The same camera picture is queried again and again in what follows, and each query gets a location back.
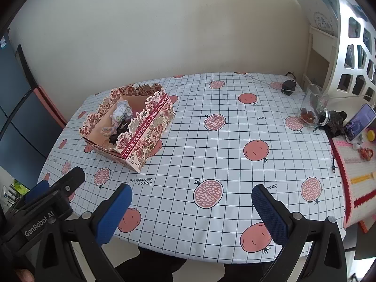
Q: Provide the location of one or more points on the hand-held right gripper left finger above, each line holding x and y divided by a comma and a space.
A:
114, 214

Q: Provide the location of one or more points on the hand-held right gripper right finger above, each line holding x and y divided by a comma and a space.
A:
268, 211

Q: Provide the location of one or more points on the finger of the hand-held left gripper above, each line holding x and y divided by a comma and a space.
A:
36, 191
70, 182

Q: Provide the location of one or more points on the floral gift box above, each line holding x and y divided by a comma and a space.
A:
147, 135

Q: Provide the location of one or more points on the paper ball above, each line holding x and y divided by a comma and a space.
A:
122, 110

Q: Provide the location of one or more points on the desktop with pomegranate tablecloth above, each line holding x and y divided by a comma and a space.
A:
188, 158

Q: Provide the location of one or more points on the person's left hand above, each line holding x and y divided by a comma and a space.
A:
25, 276

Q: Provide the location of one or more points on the person's dark trousers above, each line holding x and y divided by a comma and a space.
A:
158, 265

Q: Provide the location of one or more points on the dark grey refrigerator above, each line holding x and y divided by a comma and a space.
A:
17, 117

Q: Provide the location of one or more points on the yellow stick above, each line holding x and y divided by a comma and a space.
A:
361, 179

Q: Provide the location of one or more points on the pink knitted mat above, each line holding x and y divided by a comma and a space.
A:
358, 164

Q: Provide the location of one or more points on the small red trinket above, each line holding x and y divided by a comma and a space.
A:
364, 153

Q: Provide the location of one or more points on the black crochet piece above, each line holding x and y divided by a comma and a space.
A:
336, 122

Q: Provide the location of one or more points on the glass mug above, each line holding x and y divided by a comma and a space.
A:
311, 105

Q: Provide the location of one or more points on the black power adapter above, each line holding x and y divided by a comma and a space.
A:
288, 86

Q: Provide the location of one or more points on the smartphone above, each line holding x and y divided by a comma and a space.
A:
358, 122

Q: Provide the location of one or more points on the yellow cap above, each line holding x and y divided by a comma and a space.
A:
371, 135

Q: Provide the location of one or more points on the white lattice shelf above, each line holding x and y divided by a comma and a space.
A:
342, 35

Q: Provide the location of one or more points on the white paper calendar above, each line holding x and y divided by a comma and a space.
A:
317, 11

